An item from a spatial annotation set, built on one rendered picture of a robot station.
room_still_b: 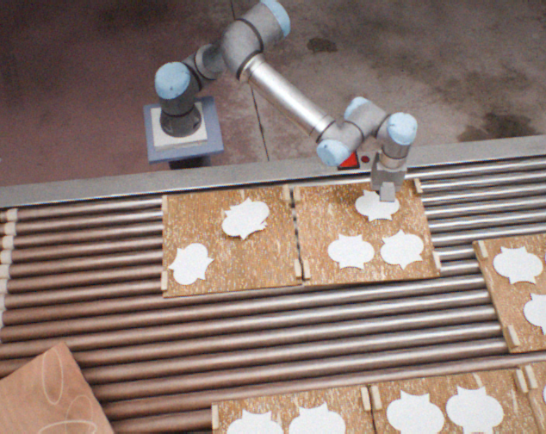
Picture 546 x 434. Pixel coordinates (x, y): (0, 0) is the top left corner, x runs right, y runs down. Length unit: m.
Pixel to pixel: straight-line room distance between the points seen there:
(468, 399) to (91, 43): 3.09
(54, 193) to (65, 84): 1.75
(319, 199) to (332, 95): 1.65
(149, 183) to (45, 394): 0.73
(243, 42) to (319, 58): 2.08
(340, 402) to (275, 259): 0.45
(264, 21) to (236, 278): 0.73
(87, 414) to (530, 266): 1.29
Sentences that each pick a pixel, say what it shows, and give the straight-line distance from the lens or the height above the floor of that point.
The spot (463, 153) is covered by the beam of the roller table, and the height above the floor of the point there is 0.92.
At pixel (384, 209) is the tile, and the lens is 1.71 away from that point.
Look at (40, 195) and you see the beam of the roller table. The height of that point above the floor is 0.92.
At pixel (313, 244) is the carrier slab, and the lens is 1.63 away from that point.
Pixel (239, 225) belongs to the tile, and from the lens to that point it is 1.63.
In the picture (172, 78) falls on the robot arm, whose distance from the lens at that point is 1.81.
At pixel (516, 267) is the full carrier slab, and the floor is 0.95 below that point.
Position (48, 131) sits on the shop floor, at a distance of 3.35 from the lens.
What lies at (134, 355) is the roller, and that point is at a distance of 1.57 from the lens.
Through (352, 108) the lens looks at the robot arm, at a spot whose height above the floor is 1.32.
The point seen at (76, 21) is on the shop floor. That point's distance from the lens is 3.99.
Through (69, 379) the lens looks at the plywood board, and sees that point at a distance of 1.47.
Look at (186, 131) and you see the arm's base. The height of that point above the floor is 0.92.
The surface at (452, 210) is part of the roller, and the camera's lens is 1.80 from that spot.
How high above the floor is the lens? 2.38
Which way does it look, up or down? 60 degrees down
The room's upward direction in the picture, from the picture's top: straight up
